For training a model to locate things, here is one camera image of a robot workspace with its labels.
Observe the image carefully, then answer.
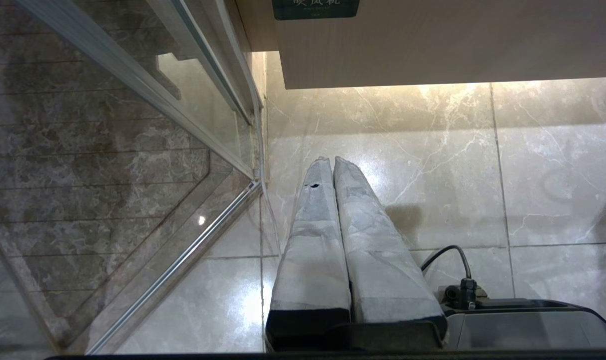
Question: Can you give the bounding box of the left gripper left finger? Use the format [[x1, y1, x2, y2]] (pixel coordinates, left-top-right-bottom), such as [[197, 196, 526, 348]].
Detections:
[[265, 157, 352, 351]]

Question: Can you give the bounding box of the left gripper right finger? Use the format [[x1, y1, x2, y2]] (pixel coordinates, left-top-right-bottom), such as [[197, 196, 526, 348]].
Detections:
[[334, 158, 448, 337]]

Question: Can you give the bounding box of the wooden drawer with cutout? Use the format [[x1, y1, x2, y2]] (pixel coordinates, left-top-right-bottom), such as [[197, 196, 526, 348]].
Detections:
[[272, 0, 606, 91]]

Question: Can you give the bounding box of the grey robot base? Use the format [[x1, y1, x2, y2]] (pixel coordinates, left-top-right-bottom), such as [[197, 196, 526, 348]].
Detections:
[[440, 285, 606, 351]]

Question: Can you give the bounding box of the framed glass shower door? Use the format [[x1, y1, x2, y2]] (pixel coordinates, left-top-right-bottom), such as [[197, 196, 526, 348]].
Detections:
[[0, 0, 264, 356]]

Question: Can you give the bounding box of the wooden vanity cabinet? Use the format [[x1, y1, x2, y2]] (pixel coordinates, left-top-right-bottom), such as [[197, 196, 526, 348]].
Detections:
[[233, 0, 283, 53]]

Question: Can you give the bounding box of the small black sensor switch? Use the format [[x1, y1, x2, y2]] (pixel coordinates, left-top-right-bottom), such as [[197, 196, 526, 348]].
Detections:
[[272, 0, 360, 21]]

